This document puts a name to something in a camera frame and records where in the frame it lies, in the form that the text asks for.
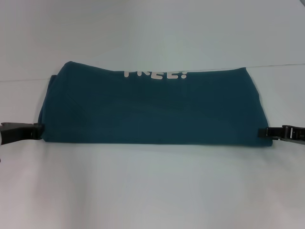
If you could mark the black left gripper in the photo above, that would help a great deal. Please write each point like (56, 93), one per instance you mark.
(14, 132)

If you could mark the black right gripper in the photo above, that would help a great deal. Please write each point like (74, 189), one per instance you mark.
(297, 134)

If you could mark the blue teal shirt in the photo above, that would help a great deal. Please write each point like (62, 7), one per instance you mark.
(152, 107)

